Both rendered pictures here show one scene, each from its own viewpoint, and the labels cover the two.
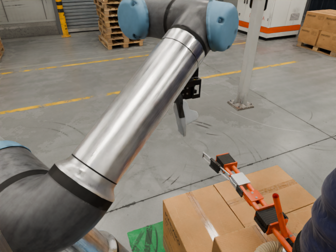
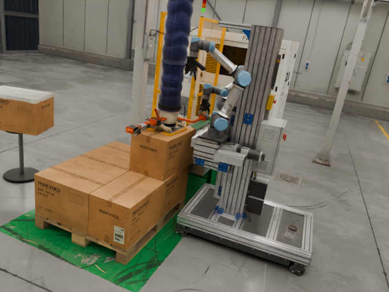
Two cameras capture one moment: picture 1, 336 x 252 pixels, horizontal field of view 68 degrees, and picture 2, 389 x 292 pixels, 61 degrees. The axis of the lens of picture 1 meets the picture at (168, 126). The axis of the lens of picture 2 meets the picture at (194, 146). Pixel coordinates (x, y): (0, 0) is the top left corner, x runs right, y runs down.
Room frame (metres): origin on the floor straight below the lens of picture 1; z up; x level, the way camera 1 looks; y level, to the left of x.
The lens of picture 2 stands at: (2.58, 1.85, 1.92)
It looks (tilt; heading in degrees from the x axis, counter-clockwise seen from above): 19 degrees down; 221
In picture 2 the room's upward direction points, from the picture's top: 8 degrees clockwise
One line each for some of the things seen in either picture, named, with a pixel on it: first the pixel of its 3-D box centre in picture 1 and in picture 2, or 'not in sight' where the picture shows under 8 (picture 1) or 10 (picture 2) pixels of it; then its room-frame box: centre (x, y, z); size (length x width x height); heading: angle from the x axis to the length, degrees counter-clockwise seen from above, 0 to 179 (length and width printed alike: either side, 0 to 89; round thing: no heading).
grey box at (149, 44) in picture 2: not in sight; (149, 47); (-0.31, -1.73, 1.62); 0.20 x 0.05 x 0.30; 21
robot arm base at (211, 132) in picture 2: not in sight; (215, 130); (0.29, 0.07, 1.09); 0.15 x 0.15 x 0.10
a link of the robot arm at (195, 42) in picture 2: not in sight; (195, 44); (0.61, -0.02, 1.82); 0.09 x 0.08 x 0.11; 140
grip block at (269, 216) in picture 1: (270, 218); (154, 121); (0.62, -0.40, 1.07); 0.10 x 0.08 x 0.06; 109
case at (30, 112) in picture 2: not in sight; (19, 109); (1.25, -1.98, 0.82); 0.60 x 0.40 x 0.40; 130
